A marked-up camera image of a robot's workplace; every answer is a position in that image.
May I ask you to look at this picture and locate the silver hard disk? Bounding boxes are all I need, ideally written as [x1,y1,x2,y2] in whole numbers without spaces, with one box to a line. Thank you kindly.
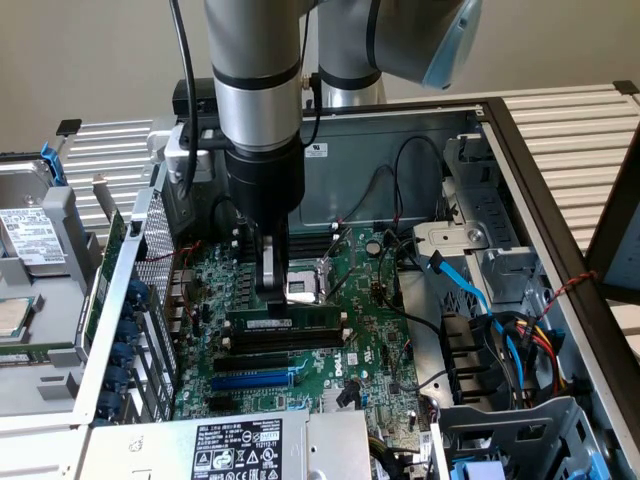
[0,158,71,276]

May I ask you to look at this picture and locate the black box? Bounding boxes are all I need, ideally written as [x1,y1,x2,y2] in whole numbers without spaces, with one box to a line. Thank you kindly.
[172,78,217,116]

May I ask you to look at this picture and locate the silver CPU socket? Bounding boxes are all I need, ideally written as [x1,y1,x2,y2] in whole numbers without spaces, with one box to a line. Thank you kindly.
[284,259,337,307]

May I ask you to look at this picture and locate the green motherboard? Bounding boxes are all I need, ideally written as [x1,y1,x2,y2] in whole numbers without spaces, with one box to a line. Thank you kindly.
[172,225,436,454]

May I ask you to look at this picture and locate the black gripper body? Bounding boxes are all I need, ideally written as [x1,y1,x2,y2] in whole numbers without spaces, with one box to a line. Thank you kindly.
[223,143,308,237]

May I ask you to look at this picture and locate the silver CPU chip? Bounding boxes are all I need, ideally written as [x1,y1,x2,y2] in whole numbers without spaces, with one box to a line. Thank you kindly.
[0,294,45,337]

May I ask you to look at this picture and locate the black open PC case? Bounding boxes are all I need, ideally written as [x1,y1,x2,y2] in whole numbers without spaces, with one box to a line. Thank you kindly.
[69,97,640,480]

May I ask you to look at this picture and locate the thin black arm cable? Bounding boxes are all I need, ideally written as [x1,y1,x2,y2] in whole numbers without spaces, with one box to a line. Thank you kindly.
[298,7,324,151]

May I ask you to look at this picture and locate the black camera cable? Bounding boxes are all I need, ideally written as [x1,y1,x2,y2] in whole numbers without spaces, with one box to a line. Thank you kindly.
[168,0,197,204]

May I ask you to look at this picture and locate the RAM slot white latches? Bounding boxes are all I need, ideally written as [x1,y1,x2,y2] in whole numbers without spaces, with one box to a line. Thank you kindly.
[222,312,350,342]
[221,329,351,359]

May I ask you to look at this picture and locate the silver finned heatsink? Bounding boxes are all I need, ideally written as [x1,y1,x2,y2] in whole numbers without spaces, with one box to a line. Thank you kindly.
[321,387,367,414]

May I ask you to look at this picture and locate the blue card clip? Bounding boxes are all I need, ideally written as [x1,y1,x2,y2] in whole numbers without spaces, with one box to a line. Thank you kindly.
[103,364,129,390]
[97,388,122,415]
[125,278,149,305]
[116,319,140,345]
[110,342,135,367]

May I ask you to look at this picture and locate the grey drive cage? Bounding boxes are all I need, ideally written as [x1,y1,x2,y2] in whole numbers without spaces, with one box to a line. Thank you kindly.
[430,395,614,480]

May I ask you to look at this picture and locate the thick short black wire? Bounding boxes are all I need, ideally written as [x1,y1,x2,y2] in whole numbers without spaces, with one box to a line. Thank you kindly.
[211,195,234,236]

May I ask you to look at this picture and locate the silver power supply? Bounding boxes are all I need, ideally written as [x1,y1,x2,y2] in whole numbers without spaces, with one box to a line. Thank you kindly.
[74,408,372,480]

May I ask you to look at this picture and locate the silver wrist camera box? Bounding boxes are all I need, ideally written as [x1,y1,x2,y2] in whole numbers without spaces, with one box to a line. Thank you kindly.
[163,125,215,185]

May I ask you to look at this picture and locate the blue flat wire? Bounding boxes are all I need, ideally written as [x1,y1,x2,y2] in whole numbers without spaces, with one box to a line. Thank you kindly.
[427,251,534,404]

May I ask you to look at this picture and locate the black plastic shroud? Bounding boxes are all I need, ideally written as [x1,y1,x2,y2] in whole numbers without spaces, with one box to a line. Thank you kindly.
[438,310,507,407]

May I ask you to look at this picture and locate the RAM slot black latches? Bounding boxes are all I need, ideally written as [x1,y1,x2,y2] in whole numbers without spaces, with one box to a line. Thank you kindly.
[232,330,346,350]

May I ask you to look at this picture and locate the yellow red black wire bundle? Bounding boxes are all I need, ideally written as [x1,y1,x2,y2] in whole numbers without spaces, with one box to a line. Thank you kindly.
[502,312,569,399]

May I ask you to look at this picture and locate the blue plastic block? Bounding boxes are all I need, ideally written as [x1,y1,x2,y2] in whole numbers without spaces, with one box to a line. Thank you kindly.
[451,459,507,480]

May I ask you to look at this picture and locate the silver drive bracket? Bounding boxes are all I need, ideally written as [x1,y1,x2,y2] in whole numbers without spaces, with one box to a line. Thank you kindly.
[412,219,490,261]

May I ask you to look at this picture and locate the long black expansion slot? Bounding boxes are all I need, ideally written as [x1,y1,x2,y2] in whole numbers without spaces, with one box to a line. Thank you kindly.
[213,351,291,375]

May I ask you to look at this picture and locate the blue expansion slot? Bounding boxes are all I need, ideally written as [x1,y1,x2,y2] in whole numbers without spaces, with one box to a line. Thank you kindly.
[209,371,295,393]

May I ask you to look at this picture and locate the green graphics card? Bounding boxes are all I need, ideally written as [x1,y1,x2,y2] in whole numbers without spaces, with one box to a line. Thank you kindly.
[82,171,127,349]

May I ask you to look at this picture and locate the silver disk bay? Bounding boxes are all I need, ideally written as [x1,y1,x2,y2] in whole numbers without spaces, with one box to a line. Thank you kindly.
[442,133,549,311]

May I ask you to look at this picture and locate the red black twisted wire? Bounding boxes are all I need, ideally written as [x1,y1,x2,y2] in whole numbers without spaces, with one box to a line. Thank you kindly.
[533,269,600,324]
[148,240,205,266]

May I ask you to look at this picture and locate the black angled wire plug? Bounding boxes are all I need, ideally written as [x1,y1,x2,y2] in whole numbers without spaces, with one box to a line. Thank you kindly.
[337,380,362,410]

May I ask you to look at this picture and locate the black framed panel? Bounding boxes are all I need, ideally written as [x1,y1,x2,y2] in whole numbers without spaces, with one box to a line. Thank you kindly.
[583,144,640,304]

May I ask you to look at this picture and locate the blue disk bracket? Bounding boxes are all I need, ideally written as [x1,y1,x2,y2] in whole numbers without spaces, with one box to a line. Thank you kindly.
[41,141,69,187]

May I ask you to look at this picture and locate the thin black wire loop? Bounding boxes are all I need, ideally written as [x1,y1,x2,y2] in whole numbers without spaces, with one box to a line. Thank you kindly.
[344,163,402,227]
[393,134,446,224]

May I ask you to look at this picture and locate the silver socket cover frame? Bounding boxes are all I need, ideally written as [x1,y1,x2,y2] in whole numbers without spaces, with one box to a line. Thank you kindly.
[319,227,357,301]

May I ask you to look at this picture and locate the long black wire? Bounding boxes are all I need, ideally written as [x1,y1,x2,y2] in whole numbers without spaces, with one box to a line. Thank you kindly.
[376,229,444,332]

